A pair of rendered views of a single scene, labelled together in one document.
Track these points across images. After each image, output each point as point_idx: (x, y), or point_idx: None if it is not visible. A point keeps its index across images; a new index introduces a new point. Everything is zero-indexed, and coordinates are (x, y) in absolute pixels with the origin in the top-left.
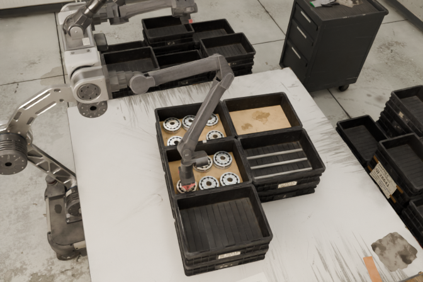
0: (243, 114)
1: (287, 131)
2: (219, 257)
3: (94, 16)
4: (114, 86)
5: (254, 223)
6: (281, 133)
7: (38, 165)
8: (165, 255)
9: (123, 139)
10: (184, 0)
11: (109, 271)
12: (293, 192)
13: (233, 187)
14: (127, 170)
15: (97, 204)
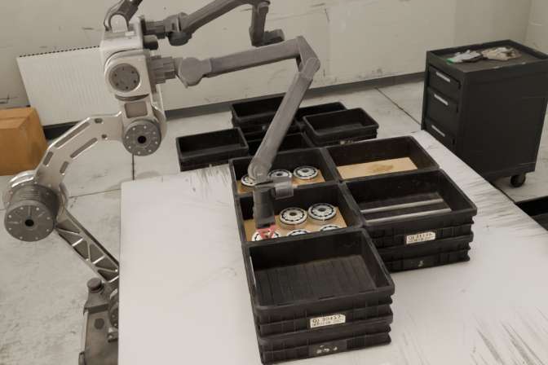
0: (355, 168)
1: (417, 173)
2: (311, 325)
3: (148, 28)
4: (157, 71)
5: (369, 284)
6: (407, 176)
7: (73, 248)
8: (233, 340)
9: (188, 210)
10: None
11: (146, 359)
12: (434, 256)
13: (334, 232)
14: (190, 243)
15: (142, 281)
